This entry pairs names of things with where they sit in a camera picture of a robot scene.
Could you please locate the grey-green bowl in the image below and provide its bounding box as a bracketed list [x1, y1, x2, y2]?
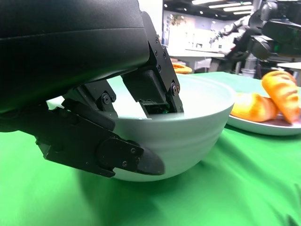
[46, 74, 237, 182]

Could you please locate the grey background robot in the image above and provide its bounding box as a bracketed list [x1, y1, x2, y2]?
[209, 0, 268, 48]

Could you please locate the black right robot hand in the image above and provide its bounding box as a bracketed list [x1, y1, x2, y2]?
[249, 20, 301, 61]

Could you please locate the small orange-striped ring bread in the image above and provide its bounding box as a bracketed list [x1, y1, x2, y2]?
[261, 70, 299, 124]

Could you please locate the white counter table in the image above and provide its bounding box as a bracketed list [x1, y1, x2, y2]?
[169, 48, 226, 71]

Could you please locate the green tablecloth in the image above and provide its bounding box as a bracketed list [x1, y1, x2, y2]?
[0, 72, 301, 226]

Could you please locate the lilac plate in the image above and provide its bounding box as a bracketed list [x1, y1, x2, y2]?
[227, 113, 301, 137]

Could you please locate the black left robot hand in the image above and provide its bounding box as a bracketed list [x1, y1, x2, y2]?
[0, 0, 184, 178]

